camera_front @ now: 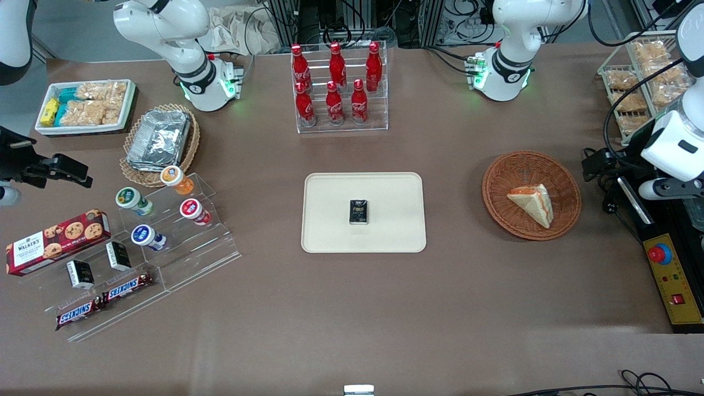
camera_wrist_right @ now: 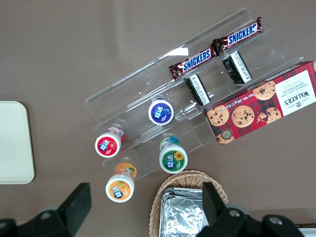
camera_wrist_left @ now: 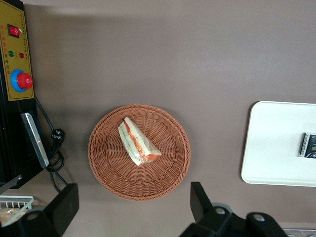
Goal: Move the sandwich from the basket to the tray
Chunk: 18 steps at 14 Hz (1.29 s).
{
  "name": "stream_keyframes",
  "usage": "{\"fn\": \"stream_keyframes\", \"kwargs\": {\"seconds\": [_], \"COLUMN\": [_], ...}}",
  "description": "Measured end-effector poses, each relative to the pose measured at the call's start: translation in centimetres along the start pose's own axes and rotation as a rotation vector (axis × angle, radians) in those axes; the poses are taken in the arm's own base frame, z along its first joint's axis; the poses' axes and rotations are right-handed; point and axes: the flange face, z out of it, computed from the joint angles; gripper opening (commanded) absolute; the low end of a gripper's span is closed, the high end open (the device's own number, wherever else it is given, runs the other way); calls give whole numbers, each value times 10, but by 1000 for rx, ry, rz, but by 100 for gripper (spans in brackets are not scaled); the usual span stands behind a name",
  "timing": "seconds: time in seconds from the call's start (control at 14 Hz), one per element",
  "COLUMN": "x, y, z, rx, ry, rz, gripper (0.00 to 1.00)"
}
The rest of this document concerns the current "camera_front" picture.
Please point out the wrist white rod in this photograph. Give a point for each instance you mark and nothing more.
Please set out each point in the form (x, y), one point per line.
(671, 188)
(8, 196)

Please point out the brown wicker basket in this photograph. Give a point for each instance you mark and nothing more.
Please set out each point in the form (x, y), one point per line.
(506, 181)

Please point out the light woven wicker basket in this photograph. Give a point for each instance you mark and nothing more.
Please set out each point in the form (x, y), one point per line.
(187, 148)

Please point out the white plastic bin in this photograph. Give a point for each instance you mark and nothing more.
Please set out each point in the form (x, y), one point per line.
(82, 130)

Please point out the small black snack box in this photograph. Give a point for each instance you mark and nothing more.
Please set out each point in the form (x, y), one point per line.
(358, 212)
(118, 256)
(80, 274)

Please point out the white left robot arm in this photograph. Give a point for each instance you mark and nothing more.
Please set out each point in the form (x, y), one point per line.
(511, 33)

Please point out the blue lid yogurt cup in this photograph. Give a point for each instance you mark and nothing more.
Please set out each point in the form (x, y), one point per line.
(146, 236)

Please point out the right wrist white rod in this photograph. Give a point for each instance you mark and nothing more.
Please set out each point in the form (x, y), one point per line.
(8, 196)

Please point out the left wrist white rod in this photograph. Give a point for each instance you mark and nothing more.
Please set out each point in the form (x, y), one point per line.
(671, 188)

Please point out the clear acrylic step stand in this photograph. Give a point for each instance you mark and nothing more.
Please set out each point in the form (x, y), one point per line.
(137, 308)
(209, 258)

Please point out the yellow control panel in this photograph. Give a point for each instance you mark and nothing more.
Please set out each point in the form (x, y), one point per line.
(675, 289)

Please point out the yellow snack packet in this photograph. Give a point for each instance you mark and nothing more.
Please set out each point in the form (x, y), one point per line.
(50, 112)

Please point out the clear bag of crackers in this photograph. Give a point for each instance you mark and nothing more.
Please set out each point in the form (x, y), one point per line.
(649, 52)
(632, 124)
(666, 95)
(663, 76)
(621, 80)
(630, 102)

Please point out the Snickers chocolate bar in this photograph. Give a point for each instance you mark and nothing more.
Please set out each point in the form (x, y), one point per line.
(78, 313)
(127, 287)

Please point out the clear acrylic bottle rack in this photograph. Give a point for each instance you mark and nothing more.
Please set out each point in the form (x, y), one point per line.
(341, 130)

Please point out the red emergency stop button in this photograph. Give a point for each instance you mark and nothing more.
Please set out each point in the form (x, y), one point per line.
(660, 254)

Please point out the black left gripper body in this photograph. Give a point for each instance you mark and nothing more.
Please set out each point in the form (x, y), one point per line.
(604, 163)

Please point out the green lid yogurt cup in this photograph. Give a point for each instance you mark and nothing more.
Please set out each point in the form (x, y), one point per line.
(131, 199)

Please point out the cream plastic tray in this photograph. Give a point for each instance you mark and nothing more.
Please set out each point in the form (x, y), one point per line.
(330, 220)

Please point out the orange lid yogurt cup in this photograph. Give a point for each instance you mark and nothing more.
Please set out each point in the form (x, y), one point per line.
(175, 179)

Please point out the stack of foil trays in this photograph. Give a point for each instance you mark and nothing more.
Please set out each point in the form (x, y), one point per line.
(159, 140)

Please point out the red cola bottle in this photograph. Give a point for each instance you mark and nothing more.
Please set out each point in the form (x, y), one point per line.
(374, 66)
(334, 105)
(300, 66)
(337, 66)
(305, 107)
(359, 104)

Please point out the clear rice cracker bag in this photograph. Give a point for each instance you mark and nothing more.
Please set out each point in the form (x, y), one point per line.
(91, 113)
(102, 91)

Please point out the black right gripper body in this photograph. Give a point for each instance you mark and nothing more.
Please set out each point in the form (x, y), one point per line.
(17, 160)

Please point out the triangular sandwich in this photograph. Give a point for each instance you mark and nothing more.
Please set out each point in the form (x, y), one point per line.
(536, 203)

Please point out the clear plastic container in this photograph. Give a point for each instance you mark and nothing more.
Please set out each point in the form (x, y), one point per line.
(696, 214)

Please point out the aluminium frame rack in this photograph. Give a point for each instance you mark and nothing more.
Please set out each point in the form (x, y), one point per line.
(286, 22)

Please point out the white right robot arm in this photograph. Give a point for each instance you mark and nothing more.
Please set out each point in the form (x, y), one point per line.
(165, 27)

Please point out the crumpled beige cloth bag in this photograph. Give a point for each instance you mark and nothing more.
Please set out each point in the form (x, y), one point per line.
(236, 30)

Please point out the black tabletop appliance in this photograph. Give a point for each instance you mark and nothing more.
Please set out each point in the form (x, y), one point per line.
(660, 220)

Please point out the red lid yogurt cup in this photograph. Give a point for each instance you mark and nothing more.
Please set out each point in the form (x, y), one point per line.
(192, 210)

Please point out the teal snack packet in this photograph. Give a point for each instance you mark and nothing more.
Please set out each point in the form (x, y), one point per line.
(61, 114)
(67, 95)

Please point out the red Walkers cookie box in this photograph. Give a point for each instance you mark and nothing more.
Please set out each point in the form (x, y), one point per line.
(55, 242)

